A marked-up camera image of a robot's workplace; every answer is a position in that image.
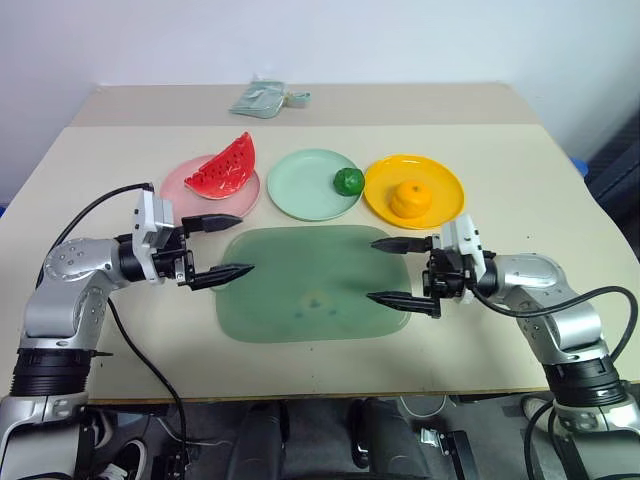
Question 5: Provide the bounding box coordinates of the orange mandarin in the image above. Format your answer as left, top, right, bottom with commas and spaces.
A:
389, 179, 433, 220

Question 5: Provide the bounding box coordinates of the red watermelon slice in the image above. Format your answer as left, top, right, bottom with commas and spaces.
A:
183, 130, 259, 199

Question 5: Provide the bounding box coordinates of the black silver bracket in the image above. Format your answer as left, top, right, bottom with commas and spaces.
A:
418, 426, 477, 480

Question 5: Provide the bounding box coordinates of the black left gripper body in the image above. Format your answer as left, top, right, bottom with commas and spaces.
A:
151, 225, 197, 288

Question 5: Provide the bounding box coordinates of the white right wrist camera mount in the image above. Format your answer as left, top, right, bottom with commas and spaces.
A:
439, 213, 487, 306

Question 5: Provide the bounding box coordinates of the white thin cable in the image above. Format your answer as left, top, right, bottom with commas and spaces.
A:
398, 394, 450, 417

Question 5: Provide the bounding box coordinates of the green translucent tray mat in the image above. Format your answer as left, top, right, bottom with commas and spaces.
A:
215, 224, 414, 344

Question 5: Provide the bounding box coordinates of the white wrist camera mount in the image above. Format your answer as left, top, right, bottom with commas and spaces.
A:
439, 213, 487, 306
131, 191, 177, 284

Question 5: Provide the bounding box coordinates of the dark rounded shape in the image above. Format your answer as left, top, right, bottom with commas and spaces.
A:
348, 397, 432, 480
227, 399, 292, 480

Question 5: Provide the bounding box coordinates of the dark chair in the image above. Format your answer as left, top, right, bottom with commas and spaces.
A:
583, 113, 640, 237

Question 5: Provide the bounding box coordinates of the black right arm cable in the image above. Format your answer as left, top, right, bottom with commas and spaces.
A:
471, 285, 640, 362

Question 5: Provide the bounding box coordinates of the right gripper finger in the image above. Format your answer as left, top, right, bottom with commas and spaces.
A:
365, 290, 442, 319
370, 235, 434, 254

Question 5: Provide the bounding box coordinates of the crumpled green cloth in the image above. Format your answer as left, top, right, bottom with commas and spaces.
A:
228, 78, 288, 120

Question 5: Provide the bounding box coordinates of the light green plate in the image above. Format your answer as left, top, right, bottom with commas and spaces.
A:
265, 147, 363, 223

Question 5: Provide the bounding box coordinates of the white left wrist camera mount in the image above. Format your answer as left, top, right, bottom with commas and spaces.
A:
131, 191, 177, 284

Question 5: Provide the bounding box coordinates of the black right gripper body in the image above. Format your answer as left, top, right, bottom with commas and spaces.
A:
421, 234, 474, 303

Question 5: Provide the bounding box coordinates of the yellow plate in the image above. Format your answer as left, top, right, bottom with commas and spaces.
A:
362, 154, 467, 232

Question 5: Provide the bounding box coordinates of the pink plate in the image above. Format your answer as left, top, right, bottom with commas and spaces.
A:
159, 153, 263, 219

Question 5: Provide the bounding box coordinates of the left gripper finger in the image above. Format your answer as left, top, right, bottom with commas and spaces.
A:
177, 263, 257, 293
181, 213, 245, 237

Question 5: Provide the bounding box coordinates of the green pepper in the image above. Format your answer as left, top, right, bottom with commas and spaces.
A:
332, 167, 365, 197

